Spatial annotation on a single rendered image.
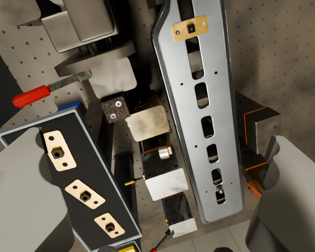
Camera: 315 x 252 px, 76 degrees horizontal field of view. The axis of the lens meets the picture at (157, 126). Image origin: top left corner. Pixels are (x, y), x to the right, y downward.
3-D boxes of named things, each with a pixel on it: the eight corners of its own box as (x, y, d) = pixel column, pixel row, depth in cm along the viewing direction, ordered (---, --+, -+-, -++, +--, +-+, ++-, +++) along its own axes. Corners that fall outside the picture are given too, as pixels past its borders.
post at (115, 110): (126, 75, 79) (131, 116, 43) (113, 79, 78) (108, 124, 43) (121, 62, 76) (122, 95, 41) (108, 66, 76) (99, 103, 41)
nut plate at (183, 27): (205, 14, 46) (207, 14, 45) (208, 32, 48) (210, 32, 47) (170, 25, 46) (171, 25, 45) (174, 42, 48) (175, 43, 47)
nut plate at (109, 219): (125, 231, 50) (125, 235, 49) (112, 237, 50) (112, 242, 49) (108, 211, 46) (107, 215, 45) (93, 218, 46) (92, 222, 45)
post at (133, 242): (134, 163, 98) (143, 254, 59) (119, 168, 97) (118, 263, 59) (128, 150, 94) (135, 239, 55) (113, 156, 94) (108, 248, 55)
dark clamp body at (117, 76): (130, 60, 77) (138, 88, 43) (100, 69, 76) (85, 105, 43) (123, 40, 73) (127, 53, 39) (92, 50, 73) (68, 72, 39)
